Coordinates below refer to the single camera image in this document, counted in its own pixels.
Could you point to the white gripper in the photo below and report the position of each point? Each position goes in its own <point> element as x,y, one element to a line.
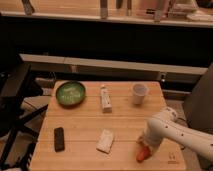
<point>150,140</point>

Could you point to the orange red pepper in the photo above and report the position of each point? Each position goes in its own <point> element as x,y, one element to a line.
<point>144,154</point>

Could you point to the grey robot base column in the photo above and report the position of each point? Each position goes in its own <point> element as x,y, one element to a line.
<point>198,106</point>

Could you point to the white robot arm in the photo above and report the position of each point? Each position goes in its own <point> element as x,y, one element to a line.
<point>163,125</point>

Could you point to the green ceramic bowl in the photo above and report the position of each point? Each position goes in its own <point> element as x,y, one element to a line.
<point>70,93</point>

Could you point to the white sponge block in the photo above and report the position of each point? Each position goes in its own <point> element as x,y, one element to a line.
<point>105,141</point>

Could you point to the white paper cup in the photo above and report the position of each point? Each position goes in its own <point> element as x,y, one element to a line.
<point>139,92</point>

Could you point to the white tube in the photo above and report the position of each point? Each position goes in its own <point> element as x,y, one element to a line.
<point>105,100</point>

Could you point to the black rectangular remote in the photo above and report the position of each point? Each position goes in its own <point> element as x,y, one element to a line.
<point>59,144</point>

